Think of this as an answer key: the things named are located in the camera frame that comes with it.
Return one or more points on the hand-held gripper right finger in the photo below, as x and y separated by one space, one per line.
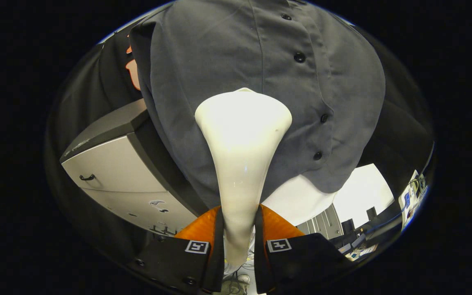
259 262

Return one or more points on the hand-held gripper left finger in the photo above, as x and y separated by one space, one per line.
216 266

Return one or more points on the grey button shirt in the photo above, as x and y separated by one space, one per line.
199 61

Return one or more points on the white mannequin torso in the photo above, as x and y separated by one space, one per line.
293 200

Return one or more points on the grey drawer unit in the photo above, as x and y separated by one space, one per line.
322 223

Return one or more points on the white table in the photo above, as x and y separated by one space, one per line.
363 192

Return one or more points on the grey cabinet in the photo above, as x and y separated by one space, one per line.
109 164

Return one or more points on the white shelf with small items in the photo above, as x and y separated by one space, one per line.
408 200

